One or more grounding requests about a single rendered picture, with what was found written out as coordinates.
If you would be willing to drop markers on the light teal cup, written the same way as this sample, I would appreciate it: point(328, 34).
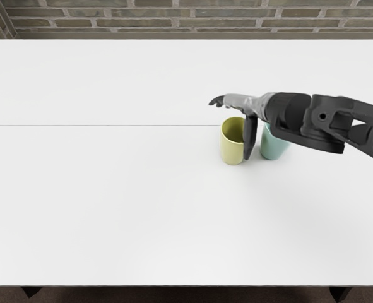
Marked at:
point(272, 146)

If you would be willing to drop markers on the yellow-green cup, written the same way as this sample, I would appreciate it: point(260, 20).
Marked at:
point(231, 147)

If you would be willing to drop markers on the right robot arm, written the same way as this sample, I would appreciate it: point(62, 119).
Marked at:
point(325, 123)

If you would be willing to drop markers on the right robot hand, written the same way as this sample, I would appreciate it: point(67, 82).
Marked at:
point(241, 102)

